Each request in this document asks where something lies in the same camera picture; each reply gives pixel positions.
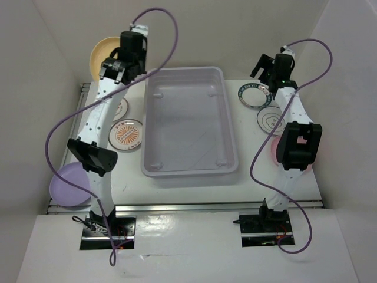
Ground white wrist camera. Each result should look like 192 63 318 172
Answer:
280 45 295 58
130 24 149 37

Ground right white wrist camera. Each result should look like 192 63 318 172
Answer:
280 45 295 58

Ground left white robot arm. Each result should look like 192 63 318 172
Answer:
67 26 148 235

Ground lavender plastic plate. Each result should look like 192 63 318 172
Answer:
49 162 91 207

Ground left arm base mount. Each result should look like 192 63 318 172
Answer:
72 213 138 251

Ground pink plastic plate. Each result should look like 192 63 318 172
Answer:
270 136 312 174

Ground orange sunburst pattern plate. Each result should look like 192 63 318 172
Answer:
108 119 143 151

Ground white plate red characters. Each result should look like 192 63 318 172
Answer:
113 98 129 121

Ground teal rimmed white plate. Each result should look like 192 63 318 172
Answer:
237 83 272 110

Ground white plate black outline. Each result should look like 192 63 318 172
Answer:
257 106 282 134

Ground lavender plastic bin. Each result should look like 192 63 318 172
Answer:
141 67 239 178

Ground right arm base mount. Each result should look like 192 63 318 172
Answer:
233 203 295 248

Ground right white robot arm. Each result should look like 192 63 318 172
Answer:
250 53 322 232

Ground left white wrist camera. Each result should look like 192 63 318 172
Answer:
130 24 149 37

